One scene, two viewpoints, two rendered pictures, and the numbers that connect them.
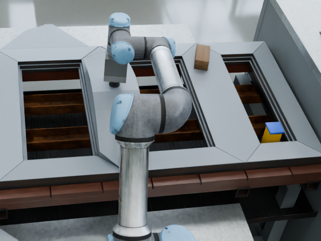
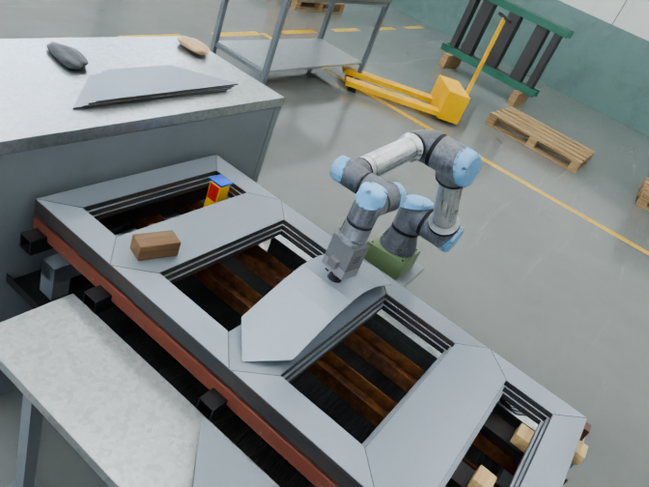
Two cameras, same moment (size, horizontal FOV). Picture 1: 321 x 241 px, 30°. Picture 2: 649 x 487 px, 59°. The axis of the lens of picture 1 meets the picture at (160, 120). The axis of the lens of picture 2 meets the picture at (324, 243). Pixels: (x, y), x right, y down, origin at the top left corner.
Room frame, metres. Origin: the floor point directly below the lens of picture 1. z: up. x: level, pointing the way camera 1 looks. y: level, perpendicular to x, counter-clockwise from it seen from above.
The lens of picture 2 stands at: (2.81, 1.03, 1.91)
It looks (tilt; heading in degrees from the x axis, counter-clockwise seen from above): 32 degrees down; 221
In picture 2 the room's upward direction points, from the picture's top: 23 degrees clockwise
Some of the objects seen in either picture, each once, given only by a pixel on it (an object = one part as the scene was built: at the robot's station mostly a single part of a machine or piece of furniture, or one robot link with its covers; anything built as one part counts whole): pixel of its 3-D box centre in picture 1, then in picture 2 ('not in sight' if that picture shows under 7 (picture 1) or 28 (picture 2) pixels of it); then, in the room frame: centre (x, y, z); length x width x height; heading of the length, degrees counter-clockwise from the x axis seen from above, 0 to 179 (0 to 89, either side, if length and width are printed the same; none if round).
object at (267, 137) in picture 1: (268, 147); (213, 205); (1.75, -0.45, 0.78); 0.05 x 0.05 x 0.19; 18
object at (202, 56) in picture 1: (202, 57); (155, 244); (2.13, -0.14, 0.89); 0.12 x 0.06 x 0.05; 0
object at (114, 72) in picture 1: (116, 62); (342, 252); (1.76, 0.19, 1.07); 0.10 x 0.09 x 0.16; 6
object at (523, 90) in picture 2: not in sight; (500, 46); (-4.80, -3.94, 0.58); 1.60 x 0.60 x 1.17; 106
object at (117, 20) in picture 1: (119, 30); (368, 205); (1.75, 0.19, 1.23); 0.09 x 0.08 x 0.11; 15
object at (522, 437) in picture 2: not in sight; (522, 438); (1.38, 0.77, 0.79); 0.06 x 0.05 x 0.04; 18
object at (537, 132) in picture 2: not in sight; (540, 137); (-3.93, -2.24, 0.07); 1.20 x 0.80 x 0.14; 107
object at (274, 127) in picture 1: (274, 129); (220, 182); (1.75, -0.45, 0.88); 0.06 x 0.06 x 0.02; 18
